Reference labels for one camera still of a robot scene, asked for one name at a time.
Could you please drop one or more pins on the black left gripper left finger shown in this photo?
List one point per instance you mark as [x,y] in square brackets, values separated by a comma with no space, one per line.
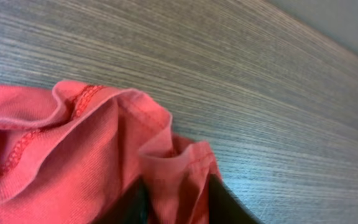
[131,208]

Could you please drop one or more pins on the red printed t-shirt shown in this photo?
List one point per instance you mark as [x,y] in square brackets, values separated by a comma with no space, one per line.
[69,153]

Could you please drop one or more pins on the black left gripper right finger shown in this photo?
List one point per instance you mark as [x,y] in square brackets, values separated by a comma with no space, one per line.
[224,208]

